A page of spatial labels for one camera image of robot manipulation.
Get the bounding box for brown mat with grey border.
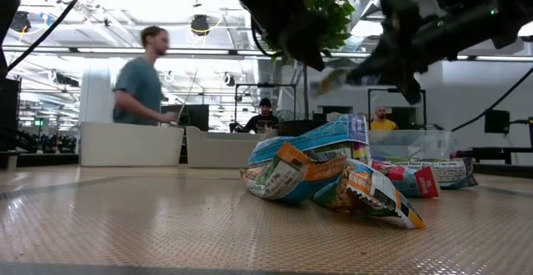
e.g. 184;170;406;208
0;174;533;275

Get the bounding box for black monitor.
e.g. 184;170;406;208
160;103;210;133

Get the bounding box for light blue red granola bar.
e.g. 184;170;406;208
370;160;441;199

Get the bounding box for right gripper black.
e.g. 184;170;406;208
345;0;442;105

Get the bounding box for green leafy plant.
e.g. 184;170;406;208
266;0;357;121

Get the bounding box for black ceiling lamp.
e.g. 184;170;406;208
10;11;32;33
190;14;211;38

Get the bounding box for white plastic bin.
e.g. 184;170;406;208
78;121;185;168
186;125;279;169

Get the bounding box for black bench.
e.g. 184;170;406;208
456;145;533;166

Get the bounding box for black box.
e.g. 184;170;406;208
484;109;511;134

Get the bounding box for person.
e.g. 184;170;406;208
242;97;281;134
369;106;400;132
112;25;180;127

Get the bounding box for black cable loop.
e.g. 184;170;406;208
251;16;284;58

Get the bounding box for black hanging cable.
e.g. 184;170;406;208
451;67;533;133
6;0;96;73

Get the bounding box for clear plastic bin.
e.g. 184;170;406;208
368;129;454;162

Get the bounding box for blue orange granola bar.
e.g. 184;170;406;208
240;141;349;204
248;114;371;168

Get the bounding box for thin white rod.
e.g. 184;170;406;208
177;68;199;124

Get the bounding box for yellowish granola bar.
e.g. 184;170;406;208
316;68;351;98

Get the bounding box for black equipment stand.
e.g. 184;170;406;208
0;77;22;155

